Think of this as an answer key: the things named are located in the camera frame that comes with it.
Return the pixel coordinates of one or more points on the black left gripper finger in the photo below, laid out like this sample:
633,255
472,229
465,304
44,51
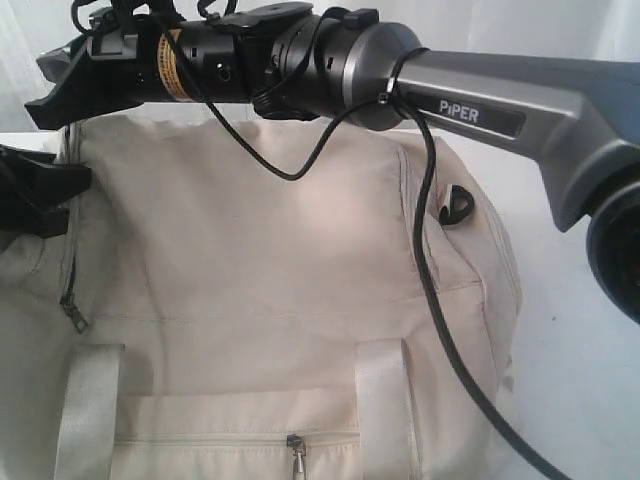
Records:
21,218
37,175

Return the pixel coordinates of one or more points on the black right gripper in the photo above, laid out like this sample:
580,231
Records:
160,62

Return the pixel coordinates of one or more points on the beige duffel bag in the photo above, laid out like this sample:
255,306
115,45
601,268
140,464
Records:
203,319

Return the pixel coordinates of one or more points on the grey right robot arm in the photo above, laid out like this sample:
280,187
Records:
577,119

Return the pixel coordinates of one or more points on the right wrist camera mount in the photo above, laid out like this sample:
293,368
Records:
121,14

